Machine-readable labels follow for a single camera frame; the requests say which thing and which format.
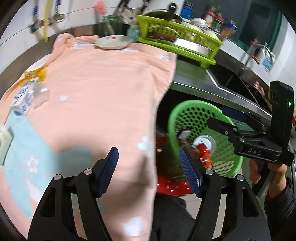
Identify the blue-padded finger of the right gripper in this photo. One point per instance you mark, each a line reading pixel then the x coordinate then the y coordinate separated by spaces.
pixel 221 126
pixel 246 121

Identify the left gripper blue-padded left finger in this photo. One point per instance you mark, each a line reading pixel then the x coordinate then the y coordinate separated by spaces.
pixel 54 218

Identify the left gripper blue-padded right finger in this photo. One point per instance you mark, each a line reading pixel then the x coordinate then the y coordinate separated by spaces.
pixel 243 218

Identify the red cola can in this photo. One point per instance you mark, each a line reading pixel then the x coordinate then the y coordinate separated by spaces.
pixel 206 146

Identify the white paper cup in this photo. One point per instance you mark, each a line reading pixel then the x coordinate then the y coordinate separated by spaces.
pixel 5 141

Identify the white blue milk carton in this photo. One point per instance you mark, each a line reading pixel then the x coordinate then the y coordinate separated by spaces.
pixel 23 100

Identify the clear plastic cup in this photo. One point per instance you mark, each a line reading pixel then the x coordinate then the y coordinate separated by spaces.
pixel 39 94

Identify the yellow candy wrapper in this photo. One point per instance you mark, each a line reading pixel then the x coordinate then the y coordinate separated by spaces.
pixel 39 73

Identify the black battery box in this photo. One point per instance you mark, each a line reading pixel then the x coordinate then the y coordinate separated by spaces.
pixel 184 132

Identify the right forearm black sleeve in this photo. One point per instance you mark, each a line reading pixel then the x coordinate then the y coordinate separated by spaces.
pixel 280 214

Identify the green plastic trash basket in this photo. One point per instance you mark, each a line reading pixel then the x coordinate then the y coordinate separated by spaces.
pixel 194 114

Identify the person's right hand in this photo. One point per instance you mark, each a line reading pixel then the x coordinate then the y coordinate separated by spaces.
pixel 267 178

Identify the dish soap bottle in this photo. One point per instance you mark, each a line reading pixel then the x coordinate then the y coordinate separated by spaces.
pixel 269 60

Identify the chrome sink faucet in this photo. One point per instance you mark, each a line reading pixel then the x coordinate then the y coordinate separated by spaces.
pixel 257 53

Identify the red plastic stool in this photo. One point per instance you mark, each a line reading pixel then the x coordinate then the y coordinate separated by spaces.
pixel 171 178

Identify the green dish drying rack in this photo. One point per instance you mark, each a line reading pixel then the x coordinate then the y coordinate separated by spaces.
pixel 149 24

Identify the stacked white bowls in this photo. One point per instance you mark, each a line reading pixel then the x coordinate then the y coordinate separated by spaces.
pixel 199 22

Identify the sauce jar with red lid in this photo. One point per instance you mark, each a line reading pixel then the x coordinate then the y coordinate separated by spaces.
pixel 209 16

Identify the blue plastic container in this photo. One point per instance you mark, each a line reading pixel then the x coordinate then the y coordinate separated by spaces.
pixel 187 9

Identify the black frying pan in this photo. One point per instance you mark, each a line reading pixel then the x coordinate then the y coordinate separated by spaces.
pixel 168 14

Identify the peach pink towel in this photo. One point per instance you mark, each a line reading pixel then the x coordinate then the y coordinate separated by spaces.
pixel 97 100

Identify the teal soap bottle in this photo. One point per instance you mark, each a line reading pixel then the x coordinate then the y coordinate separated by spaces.
pixel 133 32

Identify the white ceramic plate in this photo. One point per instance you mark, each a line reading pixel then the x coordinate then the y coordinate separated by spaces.
pixel 113 42

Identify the dark green utensil holder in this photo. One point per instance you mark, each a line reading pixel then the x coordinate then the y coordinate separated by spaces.
pixel 109 25

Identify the pink bottle brush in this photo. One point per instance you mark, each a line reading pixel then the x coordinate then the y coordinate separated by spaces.
pixel 100 8

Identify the metal water pipe with valve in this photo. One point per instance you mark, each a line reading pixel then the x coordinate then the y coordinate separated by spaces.
pixel 37 24

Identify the cleaver with wooden handle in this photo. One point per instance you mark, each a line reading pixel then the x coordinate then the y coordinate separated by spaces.
pixel 185 44

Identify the black handled kitchen knife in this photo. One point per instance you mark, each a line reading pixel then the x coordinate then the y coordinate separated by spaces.
pixel 122 5

